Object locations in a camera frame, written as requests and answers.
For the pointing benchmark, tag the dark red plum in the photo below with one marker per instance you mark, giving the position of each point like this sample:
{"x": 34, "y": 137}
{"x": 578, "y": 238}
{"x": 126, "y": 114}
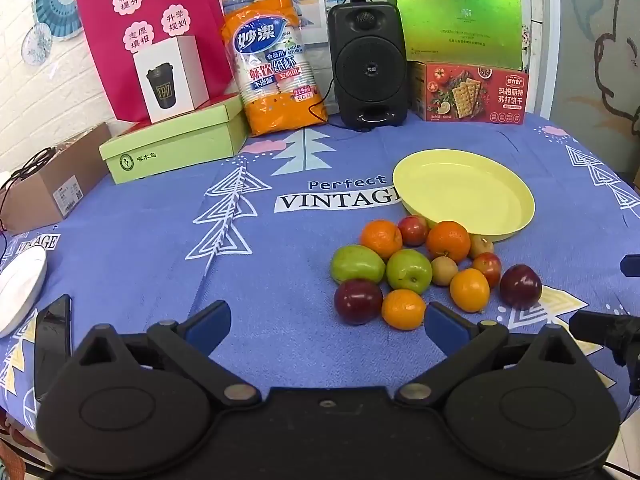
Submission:
{"x": 521, "y": 286}
{"x": 358, "y": 301}

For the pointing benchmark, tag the small brown pear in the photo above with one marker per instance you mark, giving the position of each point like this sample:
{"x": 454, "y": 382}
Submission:
{"x": 481, "y": 247}

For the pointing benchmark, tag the white cup box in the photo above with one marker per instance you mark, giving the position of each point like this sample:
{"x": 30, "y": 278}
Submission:
{"x": 170, "y": 52}

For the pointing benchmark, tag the brown cardboard box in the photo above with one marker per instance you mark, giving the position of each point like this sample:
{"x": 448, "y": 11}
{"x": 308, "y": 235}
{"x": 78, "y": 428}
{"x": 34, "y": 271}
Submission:
{"x": 50, "y": 195}

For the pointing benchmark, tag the green gift box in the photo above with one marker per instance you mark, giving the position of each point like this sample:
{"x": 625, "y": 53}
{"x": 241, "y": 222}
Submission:
{"x": 460, "y": 10}

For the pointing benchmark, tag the green apple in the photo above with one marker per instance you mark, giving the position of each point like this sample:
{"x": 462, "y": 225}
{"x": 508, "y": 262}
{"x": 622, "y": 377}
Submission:
{"x": 358, "y": 264}
{"x": 409, "y": 271}

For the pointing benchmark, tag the small red apple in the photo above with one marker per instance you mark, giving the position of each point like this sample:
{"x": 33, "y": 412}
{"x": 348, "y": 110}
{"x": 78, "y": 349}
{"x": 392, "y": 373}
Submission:
{"x": 488, "y": 268}
{"x": 413, "y": 230}

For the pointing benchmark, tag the black speaker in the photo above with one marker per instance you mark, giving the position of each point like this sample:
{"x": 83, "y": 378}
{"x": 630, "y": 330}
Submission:
{"x": 367, "y": 70}

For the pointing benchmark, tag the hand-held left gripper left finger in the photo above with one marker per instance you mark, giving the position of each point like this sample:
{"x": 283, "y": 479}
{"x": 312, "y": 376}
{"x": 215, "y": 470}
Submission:
{"x": 210, "y": 321}

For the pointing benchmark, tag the red cracker box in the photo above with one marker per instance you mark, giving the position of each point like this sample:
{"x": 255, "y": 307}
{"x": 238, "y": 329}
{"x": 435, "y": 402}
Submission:
{"x": 467, "y": 92}

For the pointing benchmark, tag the yellow plastic plate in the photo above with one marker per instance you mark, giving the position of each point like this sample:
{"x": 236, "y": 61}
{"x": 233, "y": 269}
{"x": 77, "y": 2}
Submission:
{"x": 465, "y": 195}

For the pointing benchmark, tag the small round paper decoration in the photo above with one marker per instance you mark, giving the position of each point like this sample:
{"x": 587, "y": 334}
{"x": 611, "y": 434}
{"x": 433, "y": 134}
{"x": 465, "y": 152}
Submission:
{"x": 37, "y": 44}

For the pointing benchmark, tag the pink paper bag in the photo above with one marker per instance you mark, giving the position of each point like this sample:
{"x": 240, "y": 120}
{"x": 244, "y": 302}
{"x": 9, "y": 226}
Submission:
{"x": 100, "y": 35}

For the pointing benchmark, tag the dark red plum front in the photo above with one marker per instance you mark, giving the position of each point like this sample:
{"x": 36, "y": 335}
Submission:
{"x": 358, "y": 301}

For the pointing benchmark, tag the blue printed tablecloth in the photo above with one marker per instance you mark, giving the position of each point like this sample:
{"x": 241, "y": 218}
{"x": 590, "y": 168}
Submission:
{"x": 280, "y": 270}

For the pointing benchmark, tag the yellowish orange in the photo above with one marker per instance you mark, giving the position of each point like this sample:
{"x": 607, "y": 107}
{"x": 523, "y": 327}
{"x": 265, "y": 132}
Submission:
{"x": 470, "y": 290}

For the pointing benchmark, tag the white plate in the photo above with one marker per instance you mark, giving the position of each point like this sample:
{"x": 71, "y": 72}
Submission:
{"x": 20, "y": 290}

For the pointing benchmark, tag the green shoe box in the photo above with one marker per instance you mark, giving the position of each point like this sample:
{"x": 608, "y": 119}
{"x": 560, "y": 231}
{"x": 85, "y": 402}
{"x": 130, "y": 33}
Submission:
{"x": 175, "y": 147}

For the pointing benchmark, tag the kiwi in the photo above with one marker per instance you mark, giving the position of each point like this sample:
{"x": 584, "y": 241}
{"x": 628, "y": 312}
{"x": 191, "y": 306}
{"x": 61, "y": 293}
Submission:
{"x": 444, "y": 270}

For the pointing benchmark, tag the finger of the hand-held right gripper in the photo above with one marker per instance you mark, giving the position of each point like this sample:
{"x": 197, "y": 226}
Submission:
{"x": 600, "y": 329}
{"x": 631, "y": 265}

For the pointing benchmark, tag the black smartphone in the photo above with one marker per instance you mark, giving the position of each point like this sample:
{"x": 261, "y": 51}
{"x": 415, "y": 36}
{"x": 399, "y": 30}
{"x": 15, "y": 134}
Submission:
{"x": 52, "y": 345}

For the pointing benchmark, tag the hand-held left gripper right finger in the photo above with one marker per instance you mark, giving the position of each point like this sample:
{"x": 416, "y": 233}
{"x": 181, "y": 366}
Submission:
{"x": 444, "y": 327}

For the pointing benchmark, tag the orange paper cup package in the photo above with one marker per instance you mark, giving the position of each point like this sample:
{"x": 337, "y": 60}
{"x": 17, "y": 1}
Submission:
{"x": 272, "y": 60}

